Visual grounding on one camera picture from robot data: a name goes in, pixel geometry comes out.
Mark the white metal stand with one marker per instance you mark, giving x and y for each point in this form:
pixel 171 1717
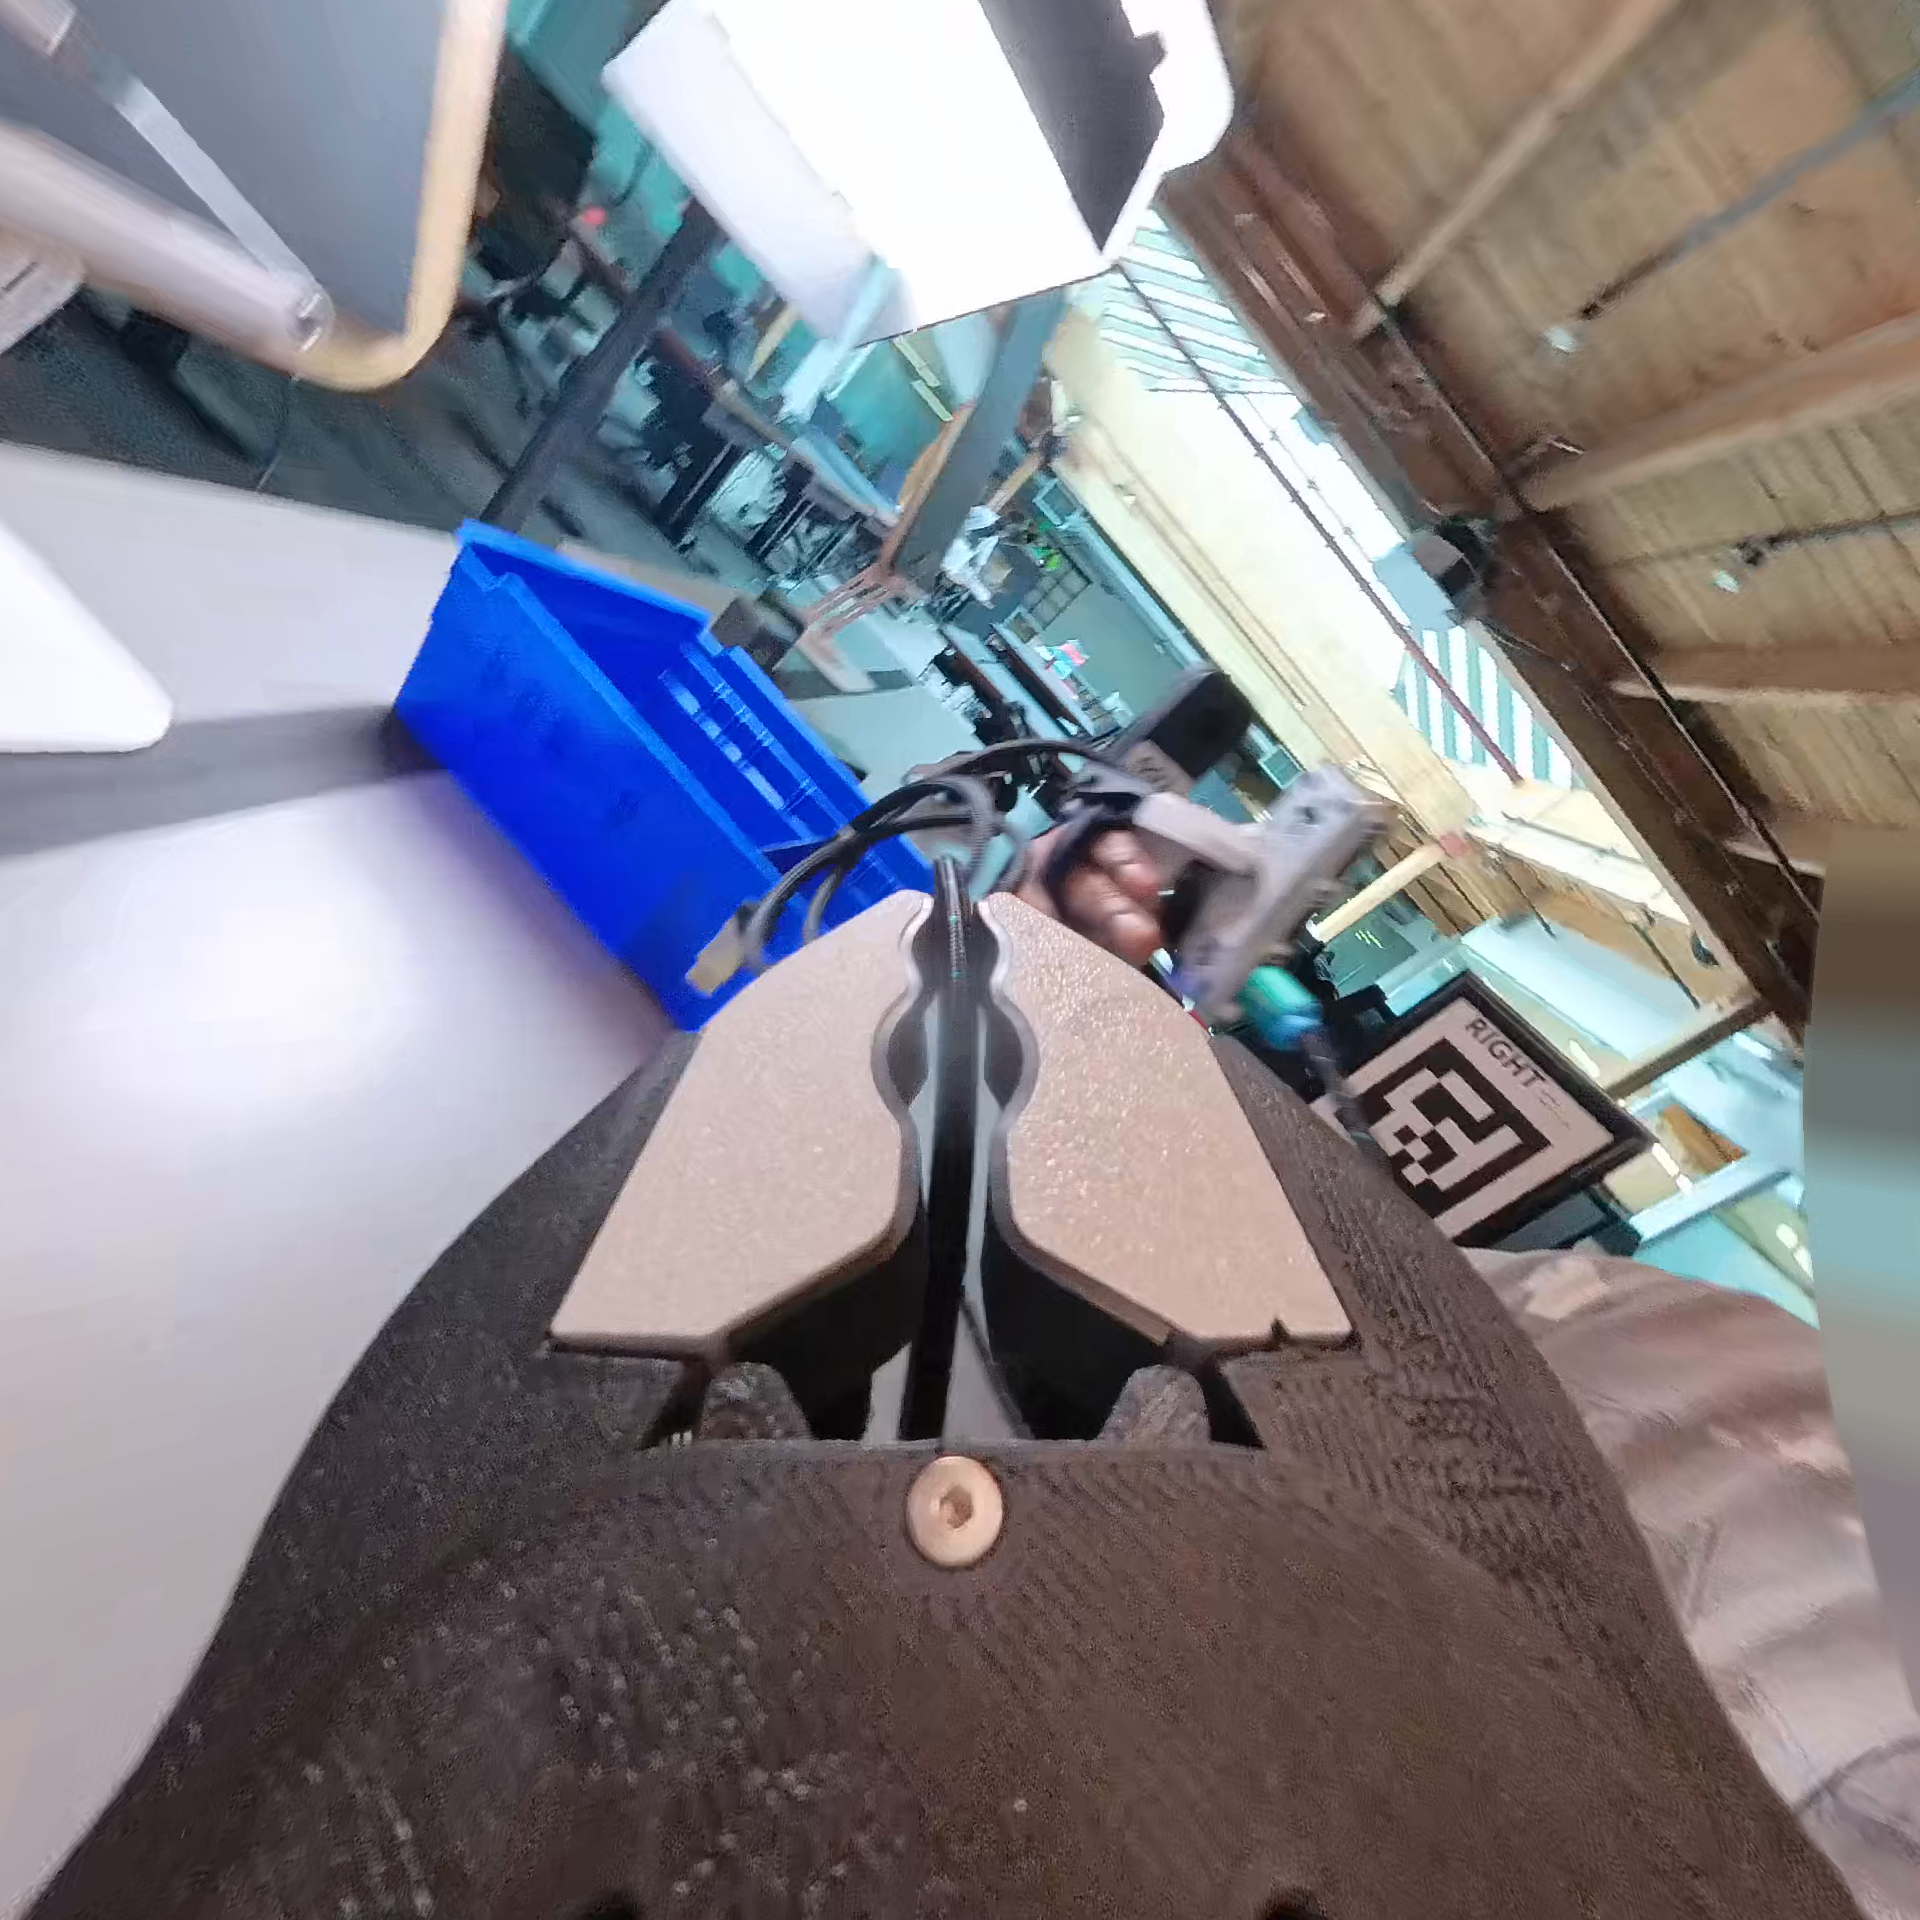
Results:
pixel 76 661

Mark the black board with wooden edge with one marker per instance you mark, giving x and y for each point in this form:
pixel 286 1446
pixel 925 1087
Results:
pixel 270 120

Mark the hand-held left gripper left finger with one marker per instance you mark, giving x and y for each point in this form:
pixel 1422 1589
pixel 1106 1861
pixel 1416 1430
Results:
pixel 749 1184

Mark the framed tag sign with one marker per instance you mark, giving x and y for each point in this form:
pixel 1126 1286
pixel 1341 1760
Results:
pixel 1469 1109

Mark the blue storage bin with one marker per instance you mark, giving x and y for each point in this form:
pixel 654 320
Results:
pixel 598 722

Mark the black light stand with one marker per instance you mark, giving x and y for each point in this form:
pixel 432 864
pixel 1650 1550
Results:
pixel 598 370

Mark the bright studio light panel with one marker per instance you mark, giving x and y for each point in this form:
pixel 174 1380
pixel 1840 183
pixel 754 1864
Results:
pixel 840 181

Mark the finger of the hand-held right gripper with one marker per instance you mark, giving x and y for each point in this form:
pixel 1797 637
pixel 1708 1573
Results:
pixel 1243 955
pixel 1206 850

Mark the ceiling projector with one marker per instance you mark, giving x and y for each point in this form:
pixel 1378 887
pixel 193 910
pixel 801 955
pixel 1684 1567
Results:
pixel 1448 563

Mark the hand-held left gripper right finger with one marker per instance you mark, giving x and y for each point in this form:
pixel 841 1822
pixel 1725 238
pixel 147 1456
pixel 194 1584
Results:
pixel 1154 1184

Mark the black hdmi switch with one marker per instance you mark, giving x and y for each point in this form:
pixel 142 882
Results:
pixel 1328 832

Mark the person's right hand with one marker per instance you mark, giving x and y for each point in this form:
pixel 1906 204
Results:
pixel 1118 902

